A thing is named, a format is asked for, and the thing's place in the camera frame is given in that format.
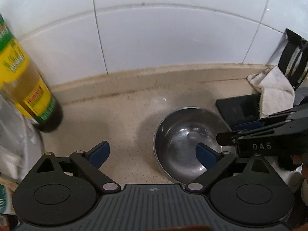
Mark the steel bowl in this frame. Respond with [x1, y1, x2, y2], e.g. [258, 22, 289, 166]
[153, 107, 236, 185]

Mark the black stove top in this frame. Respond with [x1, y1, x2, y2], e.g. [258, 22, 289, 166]
[215, 93, 308, 135]

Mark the white cloth on stove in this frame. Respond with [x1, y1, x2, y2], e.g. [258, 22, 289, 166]
[246, 67, 295, 118]

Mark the clear plastic bag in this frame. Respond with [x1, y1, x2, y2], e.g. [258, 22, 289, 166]
[0, 98, 45, 182]

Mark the purple cap clear sauce bottle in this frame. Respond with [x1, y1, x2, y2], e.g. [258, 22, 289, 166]
[0, 174, 18, 215]

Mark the green yellow label oil bottle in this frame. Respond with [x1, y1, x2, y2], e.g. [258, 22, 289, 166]
[1, 18, 63, 132]

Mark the black wall ring holder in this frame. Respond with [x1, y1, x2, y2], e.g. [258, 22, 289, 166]
[278, 29, 308, 90]

